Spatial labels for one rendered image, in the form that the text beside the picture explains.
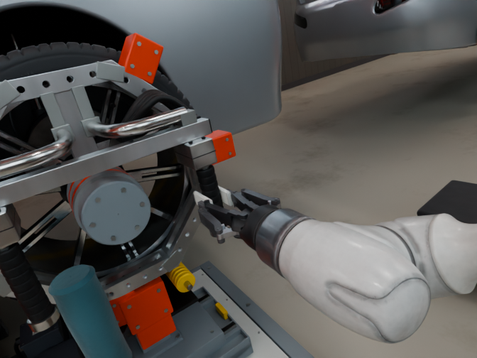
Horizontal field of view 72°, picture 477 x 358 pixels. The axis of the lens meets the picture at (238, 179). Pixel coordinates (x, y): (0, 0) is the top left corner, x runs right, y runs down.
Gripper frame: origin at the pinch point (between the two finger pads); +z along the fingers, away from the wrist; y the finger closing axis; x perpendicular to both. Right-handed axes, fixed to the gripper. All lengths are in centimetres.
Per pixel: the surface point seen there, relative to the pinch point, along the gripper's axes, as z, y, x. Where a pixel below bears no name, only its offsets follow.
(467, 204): -1, 105, -49
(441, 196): 10, 107, -49
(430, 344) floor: -11, 63, -83
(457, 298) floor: -6, 90, -83
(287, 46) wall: 490, 447, 0
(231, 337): 28, 6, -67
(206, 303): 48, 7, -66
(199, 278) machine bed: 76, 15, -75
